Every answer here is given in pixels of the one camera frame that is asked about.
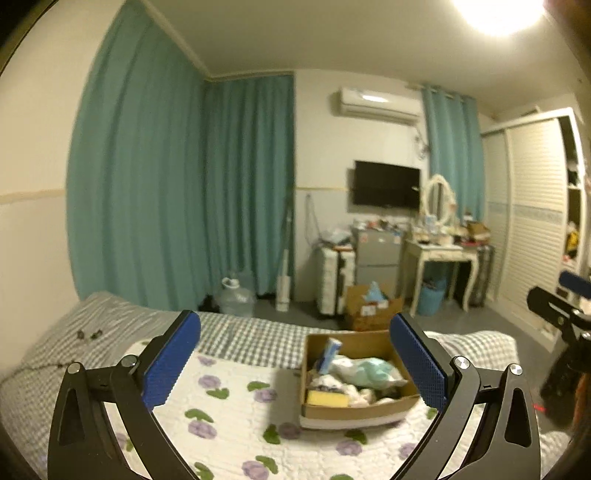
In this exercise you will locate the blue and white packet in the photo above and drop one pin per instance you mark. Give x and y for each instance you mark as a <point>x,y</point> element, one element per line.
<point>332,353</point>

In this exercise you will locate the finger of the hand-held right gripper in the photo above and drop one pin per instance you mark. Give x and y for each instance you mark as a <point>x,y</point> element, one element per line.
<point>576,282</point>
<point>549,304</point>

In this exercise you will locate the person's right forearm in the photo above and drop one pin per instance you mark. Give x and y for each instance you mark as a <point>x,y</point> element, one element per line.
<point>582,397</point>

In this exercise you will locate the dark suitcase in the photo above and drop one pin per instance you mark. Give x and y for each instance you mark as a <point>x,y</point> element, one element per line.
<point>484,277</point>

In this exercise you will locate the white air conditioner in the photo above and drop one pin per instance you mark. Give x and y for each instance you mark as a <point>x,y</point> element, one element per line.
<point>378,106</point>

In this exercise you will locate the brown cardboard box with cloth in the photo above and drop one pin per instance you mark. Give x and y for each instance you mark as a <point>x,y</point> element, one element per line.
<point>369,318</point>

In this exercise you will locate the grey small fridge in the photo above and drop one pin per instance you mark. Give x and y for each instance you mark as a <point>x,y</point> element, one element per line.
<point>376,258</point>

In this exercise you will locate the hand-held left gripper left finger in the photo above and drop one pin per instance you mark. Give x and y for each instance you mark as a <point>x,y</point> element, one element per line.
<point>171,364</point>

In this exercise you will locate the narrow teal curtain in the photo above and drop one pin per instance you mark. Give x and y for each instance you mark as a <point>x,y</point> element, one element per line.
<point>455,143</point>

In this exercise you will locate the brown box on dressing table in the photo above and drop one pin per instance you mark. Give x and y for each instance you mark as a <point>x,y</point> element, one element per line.
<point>478,230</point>

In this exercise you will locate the round ceiling light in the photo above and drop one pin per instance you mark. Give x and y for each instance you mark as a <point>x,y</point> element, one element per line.
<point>498,16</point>

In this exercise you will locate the white stick vacuum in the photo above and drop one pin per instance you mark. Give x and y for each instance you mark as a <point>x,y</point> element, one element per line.
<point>285,286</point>

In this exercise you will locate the white suitcase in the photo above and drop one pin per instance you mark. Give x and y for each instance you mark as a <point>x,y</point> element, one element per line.
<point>332,286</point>

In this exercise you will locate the brown and yellow sponge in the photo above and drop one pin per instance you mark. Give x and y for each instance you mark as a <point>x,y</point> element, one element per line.
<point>325,399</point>

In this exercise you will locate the clear water jug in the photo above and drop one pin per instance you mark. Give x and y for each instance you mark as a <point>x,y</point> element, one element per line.
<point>238,300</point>

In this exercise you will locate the blue plastic basket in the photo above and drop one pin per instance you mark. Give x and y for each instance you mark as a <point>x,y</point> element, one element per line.
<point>433,300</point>

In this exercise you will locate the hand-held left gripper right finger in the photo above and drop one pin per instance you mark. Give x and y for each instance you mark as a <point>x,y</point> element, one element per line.
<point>420,364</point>

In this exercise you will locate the white louvred wardrobe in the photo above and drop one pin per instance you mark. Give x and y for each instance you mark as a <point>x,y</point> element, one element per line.
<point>535,221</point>

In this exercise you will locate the black wall television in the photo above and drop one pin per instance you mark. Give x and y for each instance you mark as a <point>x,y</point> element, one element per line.
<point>387,183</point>

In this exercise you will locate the white oval mirror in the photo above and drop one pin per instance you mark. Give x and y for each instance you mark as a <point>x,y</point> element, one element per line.
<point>438,201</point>

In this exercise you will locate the white dressing table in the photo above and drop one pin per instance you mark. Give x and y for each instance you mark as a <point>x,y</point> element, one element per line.
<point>438,254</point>

